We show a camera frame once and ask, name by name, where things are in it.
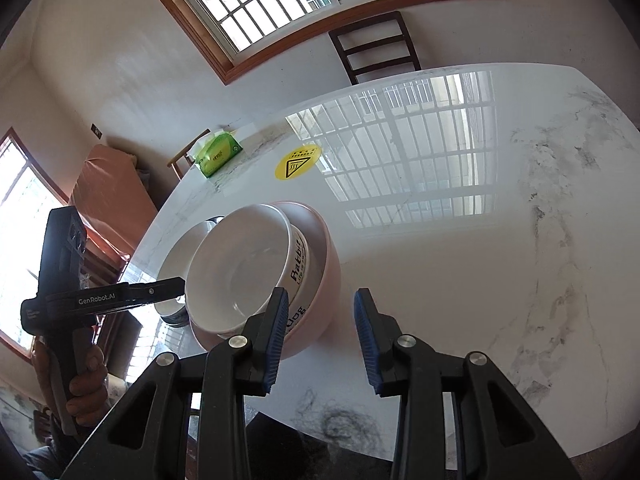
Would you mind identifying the brown padded mattress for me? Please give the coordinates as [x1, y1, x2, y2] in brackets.
[69, 144, 161, 261]

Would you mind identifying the light wooden chair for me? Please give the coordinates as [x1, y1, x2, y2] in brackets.
[167, 129, 212, 181]

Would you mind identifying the dark wooden chair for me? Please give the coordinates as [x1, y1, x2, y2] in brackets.
[328, 11, 422, 86]

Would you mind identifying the white bowl with pink base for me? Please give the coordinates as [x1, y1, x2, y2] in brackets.
[184, 203, 307, 338]

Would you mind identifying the blue floral patterned plate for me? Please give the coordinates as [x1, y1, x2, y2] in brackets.
[159, 216, 224, 328]

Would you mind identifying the wood-framed barred window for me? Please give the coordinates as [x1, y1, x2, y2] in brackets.
[129, 0, 502, 86]

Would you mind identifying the green tissue pack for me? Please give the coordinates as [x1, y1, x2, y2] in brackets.
[194, 130, 244, 179]

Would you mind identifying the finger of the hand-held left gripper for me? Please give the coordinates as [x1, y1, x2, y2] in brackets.
[127, 277, 186, 307]

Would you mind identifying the person's left hand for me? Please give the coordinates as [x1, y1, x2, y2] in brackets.
[32, 332, 108, 435]

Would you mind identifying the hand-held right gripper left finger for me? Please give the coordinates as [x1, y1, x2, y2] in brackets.
[60, 287, 291, 480]

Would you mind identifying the round yellow warning sticker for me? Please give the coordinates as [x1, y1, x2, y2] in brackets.
[274, 143, 323, 181]

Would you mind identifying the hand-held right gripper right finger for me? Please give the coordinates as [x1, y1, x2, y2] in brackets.
[353, 287, 583, 480]

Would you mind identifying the small wood-framed side window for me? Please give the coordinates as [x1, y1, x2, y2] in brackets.
[0, 127, 68, 361]

